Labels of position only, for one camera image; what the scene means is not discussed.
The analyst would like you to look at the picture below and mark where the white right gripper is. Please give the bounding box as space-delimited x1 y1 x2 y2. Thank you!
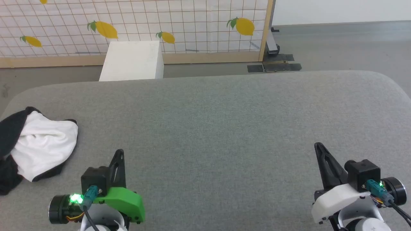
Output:
311 142 375 224

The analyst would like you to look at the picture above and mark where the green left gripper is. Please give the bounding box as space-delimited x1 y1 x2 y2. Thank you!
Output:
92 149 146 224

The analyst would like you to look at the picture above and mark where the white shirt with black sleeves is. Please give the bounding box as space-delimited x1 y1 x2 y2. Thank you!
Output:
0 107 79 196

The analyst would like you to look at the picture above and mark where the white rectangular box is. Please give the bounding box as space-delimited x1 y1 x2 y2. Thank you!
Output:
99 40 164 82

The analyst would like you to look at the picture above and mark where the brown metal floor plate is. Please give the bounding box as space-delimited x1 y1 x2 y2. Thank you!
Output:
262 61 291 72

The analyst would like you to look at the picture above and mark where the small black floor mat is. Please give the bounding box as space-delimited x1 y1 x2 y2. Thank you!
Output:
266 54 294 63

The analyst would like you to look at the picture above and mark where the grey metal support leg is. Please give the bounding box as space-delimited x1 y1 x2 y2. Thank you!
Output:
264 0 280 57

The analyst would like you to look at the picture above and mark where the lemon-print grid panel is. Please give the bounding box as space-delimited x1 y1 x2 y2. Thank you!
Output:
0 0 274 68

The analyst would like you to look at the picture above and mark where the lemon print grid screen panel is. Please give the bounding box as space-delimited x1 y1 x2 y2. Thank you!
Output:
0 0 269 58

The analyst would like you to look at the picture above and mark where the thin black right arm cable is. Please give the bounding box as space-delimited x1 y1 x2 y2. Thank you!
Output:
366 179 411 226

